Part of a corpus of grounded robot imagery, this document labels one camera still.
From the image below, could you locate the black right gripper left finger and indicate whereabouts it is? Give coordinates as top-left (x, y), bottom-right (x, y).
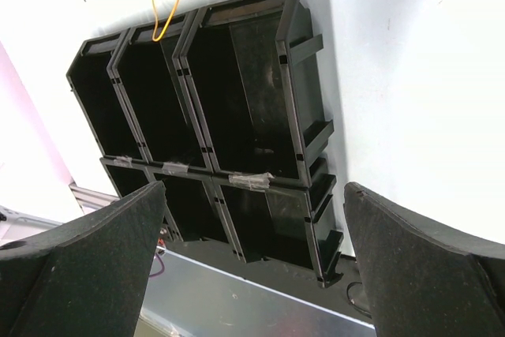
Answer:
top-left (1, 182), bottom-right (166, 336)

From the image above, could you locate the black six-compartment bin tray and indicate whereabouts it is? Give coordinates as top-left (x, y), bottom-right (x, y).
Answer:
top-left (66, 0), bottom-right (343, 288)

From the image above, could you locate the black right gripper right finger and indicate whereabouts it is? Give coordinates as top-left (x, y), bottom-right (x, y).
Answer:
top-left (344, 182), bottom-right (504, 336)

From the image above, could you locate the aluminium frame rail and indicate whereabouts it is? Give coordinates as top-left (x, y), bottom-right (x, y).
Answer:
top-left (69, 182), bottom-right (118, 215)

